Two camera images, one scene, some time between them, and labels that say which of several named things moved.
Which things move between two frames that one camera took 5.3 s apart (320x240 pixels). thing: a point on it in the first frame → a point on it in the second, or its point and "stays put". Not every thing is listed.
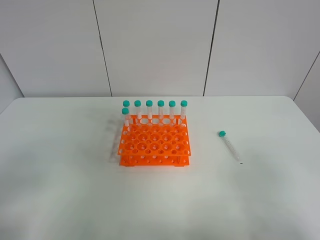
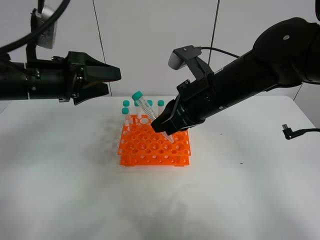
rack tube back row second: (138, 104) stays put
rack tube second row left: (125, 111) stays put
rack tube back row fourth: (160, 105) stays put
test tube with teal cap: (222, 134) → (138, 96)
